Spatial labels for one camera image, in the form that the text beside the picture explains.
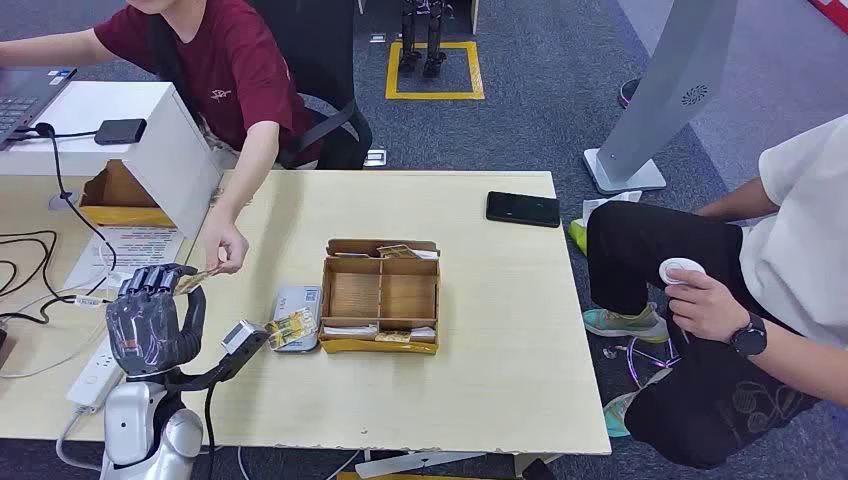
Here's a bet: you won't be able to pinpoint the black looped cable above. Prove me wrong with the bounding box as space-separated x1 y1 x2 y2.
0 230 61 326

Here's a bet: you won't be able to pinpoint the grey power strip cord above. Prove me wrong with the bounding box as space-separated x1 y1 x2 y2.
56 405 107 473

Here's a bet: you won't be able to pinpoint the black office chair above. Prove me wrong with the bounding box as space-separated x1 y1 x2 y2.
248 0 374 171

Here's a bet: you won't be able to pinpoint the black humanoid robot legs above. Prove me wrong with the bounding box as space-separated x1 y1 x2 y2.
397 0 455 79

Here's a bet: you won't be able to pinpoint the brown cardboard box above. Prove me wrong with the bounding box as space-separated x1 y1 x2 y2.
78 158 177 229

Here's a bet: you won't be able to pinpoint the black adapter cable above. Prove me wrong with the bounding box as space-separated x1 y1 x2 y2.
6 122 119 299

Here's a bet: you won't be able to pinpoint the wooden compartment organizer box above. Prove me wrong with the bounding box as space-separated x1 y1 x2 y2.
319 238 441 356

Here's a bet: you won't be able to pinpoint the person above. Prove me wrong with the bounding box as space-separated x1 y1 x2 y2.
0 0 326 276
586 113 848 470

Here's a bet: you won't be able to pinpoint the black smartwatch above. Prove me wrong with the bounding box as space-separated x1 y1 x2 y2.
729 312 768 359

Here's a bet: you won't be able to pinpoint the white round remote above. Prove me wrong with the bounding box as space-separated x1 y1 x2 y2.
659 258 707 286

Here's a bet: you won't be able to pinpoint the dark grey laptop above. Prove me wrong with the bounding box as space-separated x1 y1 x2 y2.
0 66 77 148

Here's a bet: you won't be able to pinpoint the white crumpled paper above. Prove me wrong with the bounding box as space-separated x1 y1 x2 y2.
582 190 643 227

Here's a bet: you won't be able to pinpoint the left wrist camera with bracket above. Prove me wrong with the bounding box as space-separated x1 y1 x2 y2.
165 319 270 393

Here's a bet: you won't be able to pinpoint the white desk riser box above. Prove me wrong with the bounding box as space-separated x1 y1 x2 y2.
0 80 223 240

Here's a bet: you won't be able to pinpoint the black rectangular adapter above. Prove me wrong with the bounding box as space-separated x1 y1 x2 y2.
93 118 148 146

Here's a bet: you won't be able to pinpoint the grey standing kiosk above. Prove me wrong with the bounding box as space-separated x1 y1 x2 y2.
582 0 740 196

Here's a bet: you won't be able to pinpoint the white power strip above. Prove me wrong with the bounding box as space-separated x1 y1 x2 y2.
66 334 126 409

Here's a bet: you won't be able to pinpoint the white card stack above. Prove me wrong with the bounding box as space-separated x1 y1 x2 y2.
322 324 379 339

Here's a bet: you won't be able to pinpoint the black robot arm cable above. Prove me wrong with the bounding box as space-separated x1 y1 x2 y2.
202 382 221 480

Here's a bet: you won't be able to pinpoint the yellow green object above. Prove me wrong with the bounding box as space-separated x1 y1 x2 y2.
568 218 590 257

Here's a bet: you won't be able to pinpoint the black smartphone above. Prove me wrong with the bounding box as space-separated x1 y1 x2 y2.
485 190 562 229

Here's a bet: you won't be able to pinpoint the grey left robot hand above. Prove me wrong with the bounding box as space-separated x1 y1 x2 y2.
104 263 207 379

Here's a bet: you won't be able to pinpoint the printed paper sheet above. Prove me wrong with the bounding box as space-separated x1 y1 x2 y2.
62 225 185 293

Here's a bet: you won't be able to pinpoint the person's left hand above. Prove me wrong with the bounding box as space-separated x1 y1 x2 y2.
664 268 750 344
201 208 251 276

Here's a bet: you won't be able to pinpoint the chrome stool footring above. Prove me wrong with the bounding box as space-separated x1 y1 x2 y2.
602 336 680 389

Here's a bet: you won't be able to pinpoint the red white striped barrier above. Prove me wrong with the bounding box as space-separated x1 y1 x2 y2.
806 0 848 36

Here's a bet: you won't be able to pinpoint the grey white card reader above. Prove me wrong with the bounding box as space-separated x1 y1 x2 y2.
271 284 324 354

